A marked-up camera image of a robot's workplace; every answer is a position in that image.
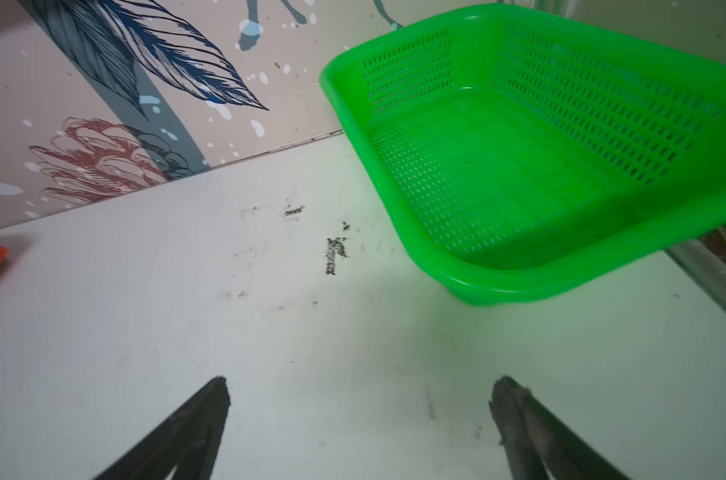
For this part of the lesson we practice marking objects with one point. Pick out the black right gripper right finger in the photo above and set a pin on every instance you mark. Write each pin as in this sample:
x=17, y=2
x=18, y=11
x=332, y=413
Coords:
x=537, y=444

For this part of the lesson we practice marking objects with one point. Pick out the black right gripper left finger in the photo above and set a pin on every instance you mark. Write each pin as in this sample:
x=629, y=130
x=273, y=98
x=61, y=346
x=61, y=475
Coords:
x=185, y=445

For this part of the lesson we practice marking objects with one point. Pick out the green plastic basket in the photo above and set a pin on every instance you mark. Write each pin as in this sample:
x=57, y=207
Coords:
x=520, y=154

